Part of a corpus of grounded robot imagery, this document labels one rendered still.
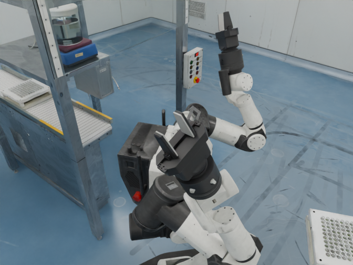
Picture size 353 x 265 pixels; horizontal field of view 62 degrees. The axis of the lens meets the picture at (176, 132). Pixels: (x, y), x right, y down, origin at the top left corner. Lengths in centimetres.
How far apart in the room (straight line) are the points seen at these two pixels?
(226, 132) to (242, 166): 156
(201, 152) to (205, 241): 35
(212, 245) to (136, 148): 40
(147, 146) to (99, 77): 75
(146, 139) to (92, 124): 89
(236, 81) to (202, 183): 62
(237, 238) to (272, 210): 171
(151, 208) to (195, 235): 14
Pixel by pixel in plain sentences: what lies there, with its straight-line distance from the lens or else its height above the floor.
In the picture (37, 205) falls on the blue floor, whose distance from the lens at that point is 264.
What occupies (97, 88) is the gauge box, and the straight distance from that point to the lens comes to 170.
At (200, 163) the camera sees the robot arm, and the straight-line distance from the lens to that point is 59.
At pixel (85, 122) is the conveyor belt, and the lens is 194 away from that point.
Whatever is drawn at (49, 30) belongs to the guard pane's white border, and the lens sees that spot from 137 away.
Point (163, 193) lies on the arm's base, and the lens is 84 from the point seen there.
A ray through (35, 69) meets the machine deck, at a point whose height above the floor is 124.
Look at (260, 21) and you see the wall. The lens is 504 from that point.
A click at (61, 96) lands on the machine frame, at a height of 117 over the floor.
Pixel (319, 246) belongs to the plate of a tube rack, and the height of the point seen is 89.
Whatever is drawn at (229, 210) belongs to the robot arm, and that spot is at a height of 126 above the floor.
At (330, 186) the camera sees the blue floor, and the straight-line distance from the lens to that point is 284.
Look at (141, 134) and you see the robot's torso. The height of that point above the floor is 121.
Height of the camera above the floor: 186
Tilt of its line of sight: 37 degrees down
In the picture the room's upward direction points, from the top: straight up
